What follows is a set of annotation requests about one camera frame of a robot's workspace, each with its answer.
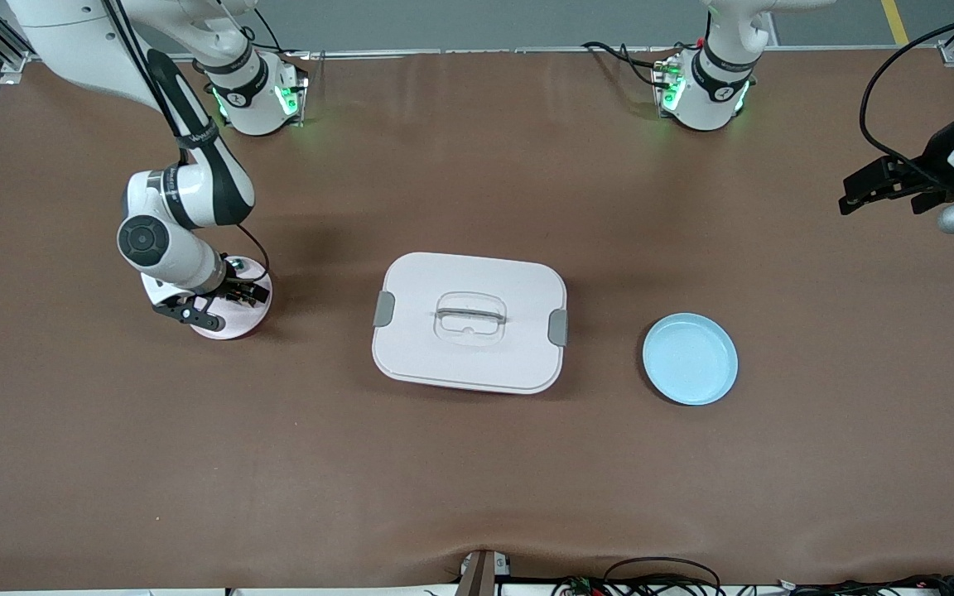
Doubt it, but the white lidded storage box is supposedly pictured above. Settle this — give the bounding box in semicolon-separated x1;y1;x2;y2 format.
371;252;569;395

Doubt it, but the pink round plate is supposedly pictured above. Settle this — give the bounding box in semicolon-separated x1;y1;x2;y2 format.
142;255;273;341

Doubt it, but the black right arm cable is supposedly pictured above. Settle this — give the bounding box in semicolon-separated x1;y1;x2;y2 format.
100;0;271;282

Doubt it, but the black cable bundle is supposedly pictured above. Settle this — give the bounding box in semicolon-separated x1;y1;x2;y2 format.
552;556;954;596

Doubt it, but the metal table edge rail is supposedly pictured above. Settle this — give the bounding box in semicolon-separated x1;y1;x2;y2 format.
278;46;946;64

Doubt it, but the brown camera mount post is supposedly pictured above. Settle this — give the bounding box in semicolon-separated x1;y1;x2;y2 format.
456;549;513;596

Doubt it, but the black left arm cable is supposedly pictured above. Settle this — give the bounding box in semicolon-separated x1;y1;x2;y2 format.
860;0;954;179

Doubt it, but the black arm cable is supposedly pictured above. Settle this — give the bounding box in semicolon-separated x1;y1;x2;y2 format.
860;0;954;179
100;0;271;282

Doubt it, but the light blue round plate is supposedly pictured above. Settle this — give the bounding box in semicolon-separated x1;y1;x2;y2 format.
642;312;740;406

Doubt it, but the black base cable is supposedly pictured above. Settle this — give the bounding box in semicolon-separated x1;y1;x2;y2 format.
583;40;677;88

